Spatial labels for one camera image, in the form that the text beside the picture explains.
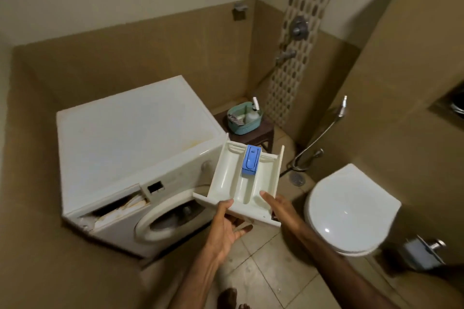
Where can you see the round metal floor drain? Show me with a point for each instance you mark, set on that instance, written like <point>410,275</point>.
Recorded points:
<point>297,179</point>

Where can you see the person's left forearm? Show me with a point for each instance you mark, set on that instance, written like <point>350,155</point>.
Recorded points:
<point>195,279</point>

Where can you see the white detergent drawer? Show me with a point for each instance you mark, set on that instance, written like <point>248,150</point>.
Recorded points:
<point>232,174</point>

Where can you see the white toilet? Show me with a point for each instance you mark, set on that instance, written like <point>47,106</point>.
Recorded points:
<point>348,207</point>

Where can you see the chrome toilet paper holder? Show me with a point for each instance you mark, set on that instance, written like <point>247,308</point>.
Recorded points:
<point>420,252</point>

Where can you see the white washing machine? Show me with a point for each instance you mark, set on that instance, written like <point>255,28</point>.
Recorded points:
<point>137,127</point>

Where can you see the chrome wall spout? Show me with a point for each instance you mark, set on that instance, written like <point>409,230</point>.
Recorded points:
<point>286,56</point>

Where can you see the teal plastic basket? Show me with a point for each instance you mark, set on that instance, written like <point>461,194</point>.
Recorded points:
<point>250,126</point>

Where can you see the chrome shower mixer valve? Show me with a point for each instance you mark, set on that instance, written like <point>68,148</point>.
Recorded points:
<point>299,28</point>

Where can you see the person's right hand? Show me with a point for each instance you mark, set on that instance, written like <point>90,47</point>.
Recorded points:
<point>286,212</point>

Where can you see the person's left hand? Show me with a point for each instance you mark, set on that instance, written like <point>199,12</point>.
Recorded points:
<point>224,232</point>

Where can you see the white spray bottle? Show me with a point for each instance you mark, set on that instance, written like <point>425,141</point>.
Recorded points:
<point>252,115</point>

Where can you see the person's right forearm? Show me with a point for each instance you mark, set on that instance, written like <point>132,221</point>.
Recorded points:
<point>337,272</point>

